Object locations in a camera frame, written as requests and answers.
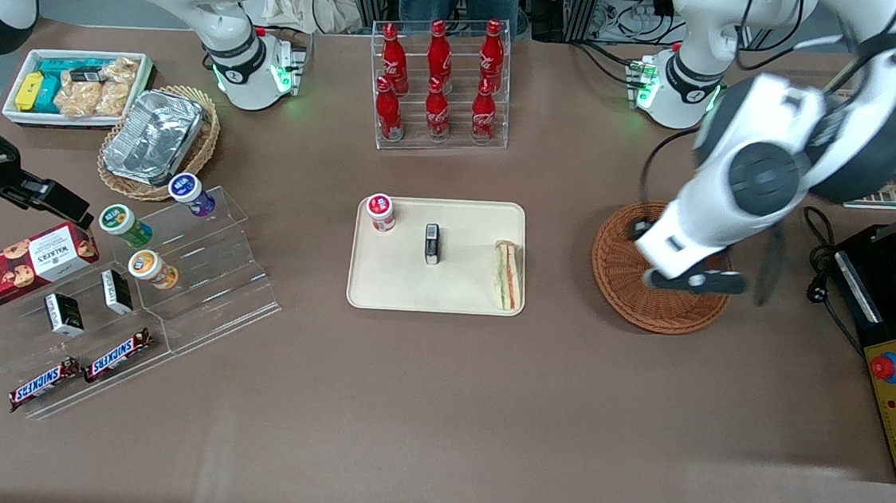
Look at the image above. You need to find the clear acrylic bottle rack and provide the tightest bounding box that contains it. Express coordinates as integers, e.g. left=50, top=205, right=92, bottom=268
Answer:
left=363, top=12, right=517, bottom=160

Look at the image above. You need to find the orange lid yogurt cup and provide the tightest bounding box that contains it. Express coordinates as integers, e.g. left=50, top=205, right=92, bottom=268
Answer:
left=126, top=248, right=182, bottom=291

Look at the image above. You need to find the black machine base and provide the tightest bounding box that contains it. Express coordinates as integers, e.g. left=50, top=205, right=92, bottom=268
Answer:
left=818, top=221, right=896, bottom=485

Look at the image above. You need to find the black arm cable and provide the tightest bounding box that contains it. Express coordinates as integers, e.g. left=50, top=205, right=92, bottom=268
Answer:
left=636, top=125, right=703, bottom=228

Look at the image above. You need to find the round brown wicker basket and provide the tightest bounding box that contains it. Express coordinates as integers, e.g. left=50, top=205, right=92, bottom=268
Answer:
left=586, top=197, right=741, bottom=340

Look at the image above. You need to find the triangle sandwich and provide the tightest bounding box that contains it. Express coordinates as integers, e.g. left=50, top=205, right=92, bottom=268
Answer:
left=489, top=239, right=528, bottom=312

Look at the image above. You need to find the clear acrylic stepped stand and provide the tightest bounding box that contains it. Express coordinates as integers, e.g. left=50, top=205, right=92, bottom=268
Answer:
left=114, top=179, right=291, bottom=363
left=0, top=244, right=178, bottom=430

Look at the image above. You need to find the red Walkers cookie box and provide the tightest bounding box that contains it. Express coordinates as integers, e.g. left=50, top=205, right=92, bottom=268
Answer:
left=0, top=216, right=102, bottom=328

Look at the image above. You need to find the red lid yogurt cup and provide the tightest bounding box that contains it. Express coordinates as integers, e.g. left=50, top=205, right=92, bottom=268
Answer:
left=364, top=192, right=399, bottom=234

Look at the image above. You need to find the small black box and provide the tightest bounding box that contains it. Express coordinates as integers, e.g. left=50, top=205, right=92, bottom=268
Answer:
left=41, top=292, right=88, bottom=339
left=98, top=268, right=137, bottom=316
left=422, top=222, right=444, bottom=266

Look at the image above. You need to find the purple lid yogurt cup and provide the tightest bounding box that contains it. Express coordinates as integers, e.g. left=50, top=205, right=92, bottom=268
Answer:
left=167, top=171, right=219, bottom=218

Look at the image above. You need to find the yellow snack box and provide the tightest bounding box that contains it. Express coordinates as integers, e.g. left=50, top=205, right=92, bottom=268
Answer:
left=14, top=70, right=46, bottom=114

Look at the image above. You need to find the cream plastic tray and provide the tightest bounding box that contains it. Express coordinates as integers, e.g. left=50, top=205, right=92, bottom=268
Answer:
left=344, top=190, right=533, bottom=321

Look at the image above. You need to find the green lid yogurt cup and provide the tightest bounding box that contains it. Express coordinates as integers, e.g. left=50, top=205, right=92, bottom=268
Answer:
left=96, top=202, right=155, bottom=250

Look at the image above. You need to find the Snickers chocolate bar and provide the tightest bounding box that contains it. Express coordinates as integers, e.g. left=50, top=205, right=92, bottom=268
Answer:
left=83, top=324, right=155, bottom=388
left=8, top=352, right=82, bottom=418

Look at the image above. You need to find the white rectangular bin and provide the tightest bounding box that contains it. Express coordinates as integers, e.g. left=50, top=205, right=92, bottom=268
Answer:
left=1, top=42, right=157, bottom=137

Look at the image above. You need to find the black power plug cable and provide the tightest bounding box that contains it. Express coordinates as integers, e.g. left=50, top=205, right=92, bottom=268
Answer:
left=792, top=206, right=876, bottom=353

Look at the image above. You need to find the teal snack box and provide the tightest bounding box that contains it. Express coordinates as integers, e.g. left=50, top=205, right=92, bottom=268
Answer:
left=37, top=54, right=108, bottom=83
left=33, top=75, right=64, bottom=115

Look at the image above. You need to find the red cola bottle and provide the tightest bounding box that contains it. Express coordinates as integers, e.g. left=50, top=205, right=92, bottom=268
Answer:
left=469, top=78, right=501, bottom=142
left=371, top=75, right=408, bottom=143
left=422, top=76, right=455, bottom=142
left=477, top=18, right=508, bottom=88
left=377, top=22, right=415, bottom=96
left=426, top=18, right=458, bottom=84

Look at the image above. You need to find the oval light wicker basket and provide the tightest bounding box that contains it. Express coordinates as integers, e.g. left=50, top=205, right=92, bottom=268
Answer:
left=95, top=80, right=224, bottom=207

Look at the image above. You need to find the aluminium foil tray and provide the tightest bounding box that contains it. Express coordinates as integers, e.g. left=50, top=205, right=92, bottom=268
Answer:
left=101, top=86, right=206, bottom=191

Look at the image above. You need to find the clear cracker snack bag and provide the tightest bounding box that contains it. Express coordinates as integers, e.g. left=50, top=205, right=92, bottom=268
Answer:
left=95, top=55, right=141, bottom=118
left=54, top=69, right=104, bottom=120

